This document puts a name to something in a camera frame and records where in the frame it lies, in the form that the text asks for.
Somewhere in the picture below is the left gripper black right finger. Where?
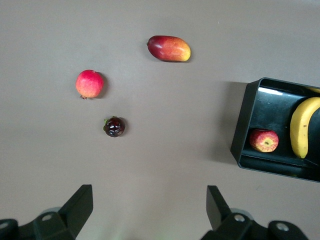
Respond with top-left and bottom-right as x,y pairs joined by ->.
201,185 -> 310,240

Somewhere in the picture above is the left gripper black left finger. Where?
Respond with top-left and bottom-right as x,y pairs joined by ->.
0,184 -> 94,240

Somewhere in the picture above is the red yellow striped apple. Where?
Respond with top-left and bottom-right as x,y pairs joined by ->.
248,128 -> 280,153

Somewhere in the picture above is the black plastic box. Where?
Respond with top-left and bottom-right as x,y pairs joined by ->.
230,77 -> 320,183

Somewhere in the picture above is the yellow banana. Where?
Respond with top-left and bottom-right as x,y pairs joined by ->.
289,96 -> 320,159

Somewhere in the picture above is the dark purple mangosteen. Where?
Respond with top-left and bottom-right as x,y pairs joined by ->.
103,116 -> 126,138

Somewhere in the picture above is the pink red pomegranate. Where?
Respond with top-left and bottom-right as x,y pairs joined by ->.
75,69 -> 105,100

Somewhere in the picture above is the red yellow mango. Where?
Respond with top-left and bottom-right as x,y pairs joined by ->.
146,35 -> 192,63

